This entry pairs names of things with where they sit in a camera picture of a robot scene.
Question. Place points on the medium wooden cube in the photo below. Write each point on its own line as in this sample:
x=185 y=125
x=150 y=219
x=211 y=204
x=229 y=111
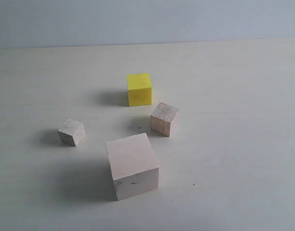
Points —
x=164 y=119

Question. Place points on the yellow cube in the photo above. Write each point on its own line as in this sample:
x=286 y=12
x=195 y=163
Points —
x=139 y=89

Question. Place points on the large pale wooden cube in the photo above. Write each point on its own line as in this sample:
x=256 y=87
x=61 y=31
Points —
x=133 y=164

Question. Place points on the small pale wooden cube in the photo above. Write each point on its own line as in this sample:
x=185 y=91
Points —
x=71 y=132

